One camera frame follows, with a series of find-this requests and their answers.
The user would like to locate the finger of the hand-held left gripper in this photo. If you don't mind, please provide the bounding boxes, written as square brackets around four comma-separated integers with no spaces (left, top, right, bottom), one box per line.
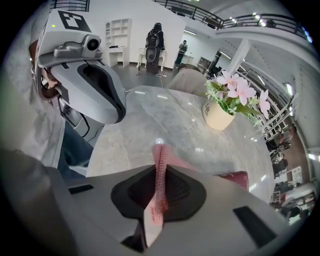
[51,63,119,125]
[79,63,127,120]

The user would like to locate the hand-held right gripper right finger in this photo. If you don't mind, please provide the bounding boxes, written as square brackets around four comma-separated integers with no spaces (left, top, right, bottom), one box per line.
[149,164,291,256]

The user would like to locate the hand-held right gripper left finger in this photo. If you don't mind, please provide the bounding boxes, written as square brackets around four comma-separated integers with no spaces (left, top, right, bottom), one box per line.
[67,164,157,252]

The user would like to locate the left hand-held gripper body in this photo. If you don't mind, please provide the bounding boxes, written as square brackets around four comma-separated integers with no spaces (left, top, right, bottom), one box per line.
[31,9,103,138]

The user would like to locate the dark red hardcover book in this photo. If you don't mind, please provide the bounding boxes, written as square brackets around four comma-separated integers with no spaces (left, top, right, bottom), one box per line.
[214,170,250,192]

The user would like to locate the pink cloth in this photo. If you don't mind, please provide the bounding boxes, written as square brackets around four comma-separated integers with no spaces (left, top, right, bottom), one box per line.
[143,143,201,248]

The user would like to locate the white console table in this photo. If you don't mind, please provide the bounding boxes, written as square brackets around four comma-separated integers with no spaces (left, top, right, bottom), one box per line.
[138,47,167,72]

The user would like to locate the white bookshelf desk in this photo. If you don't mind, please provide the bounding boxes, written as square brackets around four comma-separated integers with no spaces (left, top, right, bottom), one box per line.
[104,17,133,68]

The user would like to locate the person's white speckled t-shirt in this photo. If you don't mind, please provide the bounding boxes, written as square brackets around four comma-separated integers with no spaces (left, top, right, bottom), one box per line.
[6,17,66,168]

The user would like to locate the person's blue jeans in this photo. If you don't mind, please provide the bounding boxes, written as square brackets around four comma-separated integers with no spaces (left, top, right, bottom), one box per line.
[57,122,95,180]

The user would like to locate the grey upholstered chair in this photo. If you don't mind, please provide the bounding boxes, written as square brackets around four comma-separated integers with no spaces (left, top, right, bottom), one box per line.
[166,67,213,96]

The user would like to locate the brown wicker chair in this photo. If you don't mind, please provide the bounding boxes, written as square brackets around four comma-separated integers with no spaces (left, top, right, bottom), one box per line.
[177,63,201,73]

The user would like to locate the cream pot with pink flowers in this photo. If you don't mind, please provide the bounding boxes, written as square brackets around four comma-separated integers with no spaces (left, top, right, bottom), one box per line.
[201,70,272,131]

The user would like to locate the black balcony railing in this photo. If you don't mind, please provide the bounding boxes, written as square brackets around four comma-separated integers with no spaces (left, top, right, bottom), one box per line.
[49,0,310,42]

